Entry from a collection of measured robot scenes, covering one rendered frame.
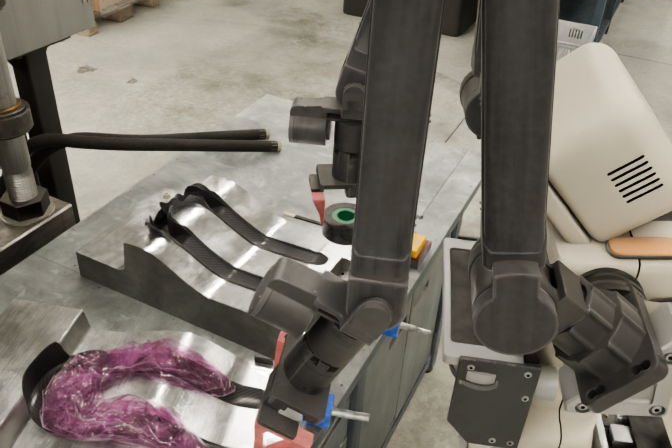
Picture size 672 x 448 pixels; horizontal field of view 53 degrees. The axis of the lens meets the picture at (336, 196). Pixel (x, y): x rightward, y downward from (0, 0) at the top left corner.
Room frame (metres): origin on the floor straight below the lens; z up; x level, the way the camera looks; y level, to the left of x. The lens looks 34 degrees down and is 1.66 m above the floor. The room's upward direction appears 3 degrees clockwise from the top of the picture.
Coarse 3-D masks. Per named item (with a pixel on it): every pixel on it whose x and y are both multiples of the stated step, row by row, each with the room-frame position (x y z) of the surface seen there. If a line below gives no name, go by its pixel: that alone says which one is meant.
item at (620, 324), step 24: (600, 312) 0.47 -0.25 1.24; (624, 312) 0.48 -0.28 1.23; (576, 336) 0.46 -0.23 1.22; (600, 336) 0.46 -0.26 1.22; (624, 336) 0.46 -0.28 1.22; (648, 336) 0.46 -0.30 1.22; (576, 360) 0.46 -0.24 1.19; (600, 360) 0.45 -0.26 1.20; (624, 360) 0.45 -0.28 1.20; (648, 360) 0.44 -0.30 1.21; (600, 384) 0.44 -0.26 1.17; (624, 384) 0.43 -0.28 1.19; (648, 384) 0.43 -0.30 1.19; (600, 408) 0.43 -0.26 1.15
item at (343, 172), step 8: (336, 152) 0.92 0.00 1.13; (344, 152) 0.91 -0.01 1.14; (336, 160) 0.92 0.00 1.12; (344, 160) 0.91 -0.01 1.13; (352, 160) 0.91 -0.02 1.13; (320, 168) 0.94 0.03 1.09; (328, 168) 0.95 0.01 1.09; (336, 168) 0.91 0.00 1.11; (344, 168) 0.91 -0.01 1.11; (352, 168) 0.91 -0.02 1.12; (320, 176) 0.92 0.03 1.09; (328, 176) 0.92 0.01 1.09; (336, 176) 0.91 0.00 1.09; (344, 176) 0.91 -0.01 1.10; (352, 176) 0.91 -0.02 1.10; (320, 184) 0.90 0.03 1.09; (328, 184) 0.90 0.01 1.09; (336, 184) 0.90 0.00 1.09; (344, 184) 0.90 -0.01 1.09; (352, 184) 0.90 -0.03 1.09
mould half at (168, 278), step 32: (160, 192) 1.19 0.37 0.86; (224, 192) 1.09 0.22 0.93; (128, 224) 1.07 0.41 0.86; (192, 224) 0.99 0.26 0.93; (224, 224) 1.01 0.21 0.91; (256, 224) 1.05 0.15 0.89; (288, 224) 1.06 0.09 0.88; (96, 256) 0.96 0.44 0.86; (128, 256) 0.92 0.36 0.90; (160, 256) 0.89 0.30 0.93; (224, 256) 0.94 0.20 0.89; (256, 256) 0.96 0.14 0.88; (128, 288) 0.92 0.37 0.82; (160, 288) 0.89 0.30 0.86; (192, 288) 0.86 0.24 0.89; (224, 288) 0.87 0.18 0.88; (192, 320) 0.86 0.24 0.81; (224, 320) 0.83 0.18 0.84; (256, 320) 0.80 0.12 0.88
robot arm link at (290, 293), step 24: (288, 264) 0.53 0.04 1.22; (264, 288) 0.51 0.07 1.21; (288, 288) 0.50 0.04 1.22; (312, 288) 0.51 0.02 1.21; (336, 288) 0.52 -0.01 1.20; (264, 312) 0.50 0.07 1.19; (288, 312) 0.50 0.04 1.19; (312, 312) 0.50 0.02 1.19; (336, 312) 0.49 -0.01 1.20; (360, 312) 0.47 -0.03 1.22; (384, 312) 0.47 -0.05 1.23; (360, 336) 0.47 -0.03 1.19
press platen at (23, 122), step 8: (16, 104) 1.19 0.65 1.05; (24, 104) 1.21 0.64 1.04; (0, 112) 1.16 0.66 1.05; (8, 112) 1.17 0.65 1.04; (16, 112) 1.17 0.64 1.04; (24, 112) 1.18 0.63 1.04; (0, 120) 1.14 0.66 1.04; (8, 120) 1.15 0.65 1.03; (16, 120) 1.16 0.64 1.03; (24, 120) 1.18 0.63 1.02; (32, 120) 1.21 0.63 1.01; (0, 128) 1.14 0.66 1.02; (8, 128) 1.15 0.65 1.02; (16, 128) 1.16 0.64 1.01; (24, 128) 1.17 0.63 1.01; (0, 136) 1.14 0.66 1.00; (8, 136) 1.15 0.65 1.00; (16, 136) 1.16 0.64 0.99
